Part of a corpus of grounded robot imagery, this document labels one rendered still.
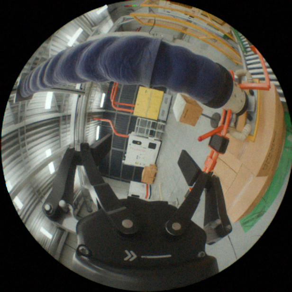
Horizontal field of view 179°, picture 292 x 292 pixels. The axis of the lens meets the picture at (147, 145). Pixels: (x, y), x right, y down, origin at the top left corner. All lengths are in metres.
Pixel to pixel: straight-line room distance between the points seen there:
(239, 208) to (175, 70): 1.20
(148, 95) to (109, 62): 7.41
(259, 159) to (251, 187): 0.49
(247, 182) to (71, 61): 1.45
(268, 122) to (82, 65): 0.91
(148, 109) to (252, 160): 7.35
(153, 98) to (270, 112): 7.44
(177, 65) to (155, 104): 7.35
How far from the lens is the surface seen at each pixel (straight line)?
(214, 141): 0.53
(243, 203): 1.18
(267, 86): 0.44
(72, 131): 2.49
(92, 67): 0.40
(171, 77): 0.35
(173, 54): 0.35
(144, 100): 7.66
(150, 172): 7.24
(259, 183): 1.10
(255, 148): 0.71
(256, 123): 0.55
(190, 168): 0.16
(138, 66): 0.34
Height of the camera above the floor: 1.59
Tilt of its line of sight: 4 degrees down
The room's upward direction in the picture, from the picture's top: 78 degrees counter-clockwise
